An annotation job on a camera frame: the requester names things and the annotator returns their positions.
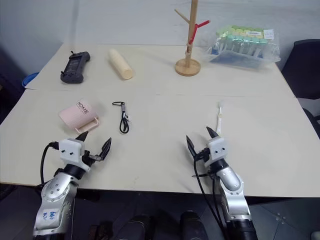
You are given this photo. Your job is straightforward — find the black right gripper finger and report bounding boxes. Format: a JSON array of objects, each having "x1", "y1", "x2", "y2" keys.
[
  {"x1": 186, "y1": 135, "x2": 200, "y2": 158},
  {"x1": 205, "y1": 126, "x2": 220, "y2": 139}
]

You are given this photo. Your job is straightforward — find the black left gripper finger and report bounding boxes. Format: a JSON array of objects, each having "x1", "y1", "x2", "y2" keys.
[
  {"x1": 98, "y1": 136, "x2": 112, "y2": 161},
  {"x1": 74, "y1": 131, "x2": 89, "y2": 142}
]

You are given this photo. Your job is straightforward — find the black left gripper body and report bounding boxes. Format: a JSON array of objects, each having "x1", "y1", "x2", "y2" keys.
[{"x1": 82, "y1": 150, "x2": 104, "y2": 166}]

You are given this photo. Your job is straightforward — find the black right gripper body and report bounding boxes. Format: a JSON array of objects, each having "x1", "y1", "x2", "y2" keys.
[{"x1": 194, "y1": 147, "x2": 211, "y2": 166}]

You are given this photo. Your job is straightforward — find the white toothbrush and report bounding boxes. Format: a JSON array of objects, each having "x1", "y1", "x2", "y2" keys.
[{"x1": 215, "y1": 100, "x2": 224, "y2": 137}]

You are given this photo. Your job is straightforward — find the pink ribbed HOME cup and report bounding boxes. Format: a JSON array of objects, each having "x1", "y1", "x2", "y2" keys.
[{"x1": 58, "y1": 99, "x2": 101, "y2": 134}]

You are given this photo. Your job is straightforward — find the black handheld controller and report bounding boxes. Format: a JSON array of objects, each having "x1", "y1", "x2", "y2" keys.
[{"x1": 59, "y1": 50, "x2": 91, "y2": 85}]

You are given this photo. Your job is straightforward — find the wooden branch stand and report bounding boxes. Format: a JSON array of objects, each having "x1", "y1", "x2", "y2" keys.
[{"x1": 174, "y1": 0, "x2": 202, "y2": 76}]

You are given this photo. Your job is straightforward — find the dark rounded shape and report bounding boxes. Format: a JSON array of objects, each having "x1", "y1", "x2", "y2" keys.
[
  {"x1": 116, "y1": 214, "x2": 154, "y2": 240},
  {"x1": 179, "y1": 210, "x2": 208, "y2": 240}
]

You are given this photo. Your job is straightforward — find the blue round object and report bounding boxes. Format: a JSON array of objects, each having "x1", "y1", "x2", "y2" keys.
[{"x1": 21, "y1": 71, "x2": 40, "y2": 89}]

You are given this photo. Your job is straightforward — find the cream cylindrical roll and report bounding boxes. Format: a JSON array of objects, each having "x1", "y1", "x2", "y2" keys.
[{"x1": 107, "y1": 48, "x2": 134, "y2": 81}]

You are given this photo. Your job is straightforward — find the clear bag of capped tubes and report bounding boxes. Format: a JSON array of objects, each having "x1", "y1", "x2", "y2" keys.
[{"x1": 204, "y1": 24, "x2": 282, "y2": 70}]

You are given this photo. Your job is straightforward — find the red clip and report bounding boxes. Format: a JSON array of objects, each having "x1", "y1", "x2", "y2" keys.
[{"x1": 188, "y1": 19, "x2": 211, "y2": 46}]

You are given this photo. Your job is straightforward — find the black chair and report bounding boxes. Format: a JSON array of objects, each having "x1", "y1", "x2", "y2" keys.
[{"x1": 279, "y1": 39, "x2": 320, "y2": 140}]

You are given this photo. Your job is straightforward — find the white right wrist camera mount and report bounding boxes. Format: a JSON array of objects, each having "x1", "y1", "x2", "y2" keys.
[{"x1": 206, "y1": 136, "x2": 230, "y2": 167}]

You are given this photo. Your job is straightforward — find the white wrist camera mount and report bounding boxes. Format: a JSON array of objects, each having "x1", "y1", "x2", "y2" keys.
[
  {"x1": 59, "y1": 138, "x2": 91, "y2": 173},
  {"x1": 206, "y1": 136, "x2": 230, "y2": 167}
]

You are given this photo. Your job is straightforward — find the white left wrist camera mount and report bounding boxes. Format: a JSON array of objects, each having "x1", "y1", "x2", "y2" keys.
[{"x1": 59, "y1": 138, "x2": 91, "y2": 173}]

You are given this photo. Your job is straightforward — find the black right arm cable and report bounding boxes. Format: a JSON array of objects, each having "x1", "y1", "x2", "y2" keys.
[{"x1": 191, "y1": 156, "x2": 232, "y2": 240}]

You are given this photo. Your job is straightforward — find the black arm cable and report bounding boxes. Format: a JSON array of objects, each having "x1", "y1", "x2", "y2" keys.
[
  {"x1": 39, "y1": 141, "x2": 61, "y2": 186},
  {"x1": 191, "y1": 156, "x2": 232, "y2": 240}
]

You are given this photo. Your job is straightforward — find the black lanyard strap with clip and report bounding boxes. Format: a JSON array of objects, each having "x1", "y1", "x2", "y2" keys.
[{"x1": 111, "y1": 100, "x2": 133, "y2": 134}]

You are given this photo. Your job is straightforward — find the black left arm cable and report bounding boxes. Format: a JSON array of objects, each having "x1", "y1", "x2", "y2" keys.
[{"x1": 39, "y1": 141, "x2": 61, "y2": 186}]

